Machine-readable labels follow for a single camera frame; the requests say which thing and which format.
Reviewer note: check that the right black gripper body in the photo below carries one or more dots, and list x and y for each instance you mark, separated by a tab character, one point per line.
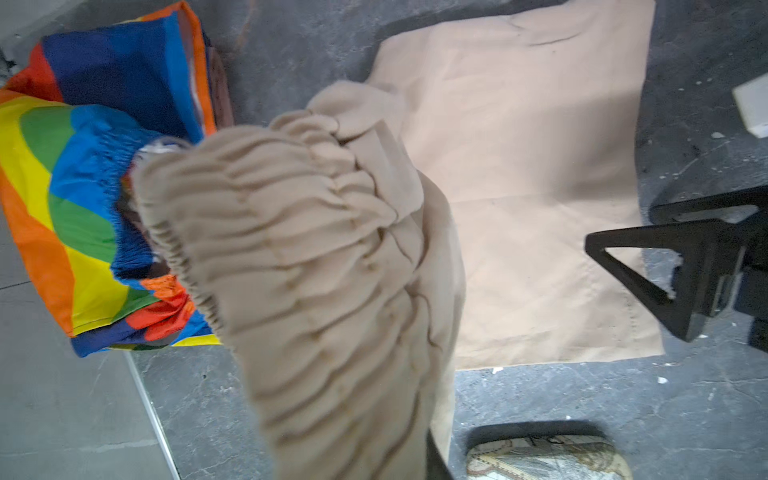
752	295

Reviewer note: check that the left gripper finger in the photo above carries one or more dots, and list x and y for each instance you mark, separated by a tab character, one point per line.
436	468

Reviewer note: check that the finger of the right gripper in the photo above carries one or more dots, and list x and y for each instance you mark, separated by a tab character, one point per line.
720	206
703	261

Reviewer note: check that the beige shorts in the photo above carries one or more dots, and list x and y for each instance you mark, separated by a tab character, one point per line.
355	253

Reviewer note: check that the rainbow striped shorts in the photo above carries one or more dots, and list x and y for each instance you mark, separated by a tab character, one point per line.
87	107

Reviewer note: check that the pink shorts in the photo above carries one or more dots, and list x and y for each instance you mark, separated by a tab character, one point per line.
219	92

